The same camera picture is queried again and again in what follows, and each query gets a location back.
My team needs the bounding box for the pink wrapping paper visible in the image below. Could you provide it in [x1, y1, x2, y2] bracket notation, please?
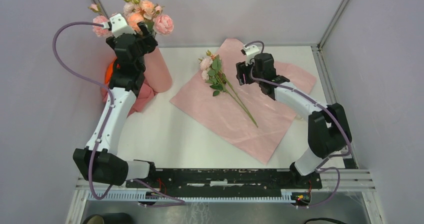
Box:
[170, 38, 308, 168]

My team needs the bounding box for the peach rose stem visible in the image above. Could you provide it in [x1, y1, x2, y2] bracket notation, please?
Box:
[125, 0, 156, 33]

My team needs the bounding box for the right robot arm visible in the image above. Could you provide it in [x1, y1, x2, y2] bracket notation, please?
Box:
[235, 53, 352, 188]

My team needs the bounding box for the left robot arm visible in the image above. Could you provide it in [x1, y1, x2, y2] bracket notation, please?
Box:
[72, 17, 158, 188]

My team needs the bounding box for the pink cylindrical vase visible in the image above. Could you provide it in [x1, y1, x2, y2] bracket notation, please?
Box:
[144, 47, 173, 93]

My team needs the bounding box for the orange cloth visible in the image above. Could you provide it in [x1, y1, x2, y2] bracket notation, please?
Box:
[104, 57, 117, 85]

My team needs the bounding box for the pink cloth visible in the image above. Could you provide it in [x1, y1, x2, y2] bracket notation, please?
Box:
[100, 80, 157, 117]

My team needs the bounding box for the pink rose stems bunch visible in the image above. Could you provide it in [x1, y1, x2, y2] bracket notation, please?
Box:
[198, 49, 259, 128]

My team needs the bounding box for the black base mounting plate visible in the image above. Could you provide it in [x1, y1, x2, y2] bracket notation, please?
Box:
[143, 168, 323, 198]

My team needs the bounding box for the black round object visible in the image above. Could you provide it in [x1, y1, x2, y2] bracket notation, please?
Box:
[82, 212, 135, 224]

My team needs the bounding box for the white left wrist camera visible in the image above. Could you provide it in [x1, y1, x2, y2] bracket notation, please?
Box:
[101, 13, 136, 38]

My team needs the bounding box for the white slotted cable duct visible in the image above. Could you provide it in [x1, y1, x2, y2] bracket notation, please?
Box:
[86, 189, 311, 204]

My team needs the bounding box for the black floor cable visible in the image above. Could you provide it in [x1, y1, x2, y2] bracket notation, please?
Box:
[303, 217, 349, 224]

